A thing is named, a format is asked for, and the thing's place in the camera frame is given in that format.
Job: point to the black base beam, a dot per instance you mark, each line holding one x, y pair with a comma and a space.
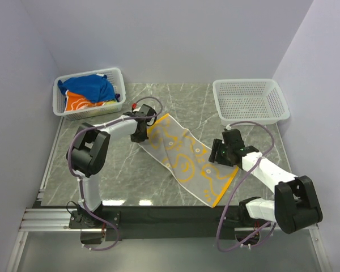
145, 222

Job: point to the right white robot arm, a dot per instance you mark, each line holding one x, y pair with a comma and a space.
295, 204

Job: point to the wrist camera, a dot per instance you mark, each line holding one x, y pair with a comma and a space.
228, 128
136, 107

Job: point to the left white plastic basket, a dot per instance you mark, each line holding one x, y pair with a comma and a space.
113, 75

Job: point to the blue towel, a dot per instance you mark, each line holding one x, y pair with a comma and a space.
95, 87

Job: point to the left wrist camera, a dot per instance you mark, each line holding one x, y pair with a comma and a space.
136, 107

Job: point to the white plastic basket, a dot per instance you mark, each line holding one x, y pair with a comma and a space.
257, 100
113, 75

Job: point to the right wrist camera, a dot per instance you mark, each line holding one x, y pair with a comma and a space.
228, 128

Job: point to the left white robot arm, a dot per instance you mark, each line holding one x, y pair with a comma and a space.
87, 153

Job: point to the yellow duck towel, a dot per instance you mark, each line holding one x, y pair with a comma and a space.
187, 159

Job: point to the right white plastic basket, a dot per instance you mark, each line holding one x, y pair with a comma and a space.
257, 100

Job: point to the orange towel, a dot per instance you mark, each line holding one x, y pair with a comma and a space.
75, 102

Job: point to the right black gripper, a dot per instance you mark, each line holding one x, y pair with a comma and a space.
217, 145

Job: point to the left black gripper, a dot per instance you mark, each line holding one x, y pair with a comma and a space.
138, 139

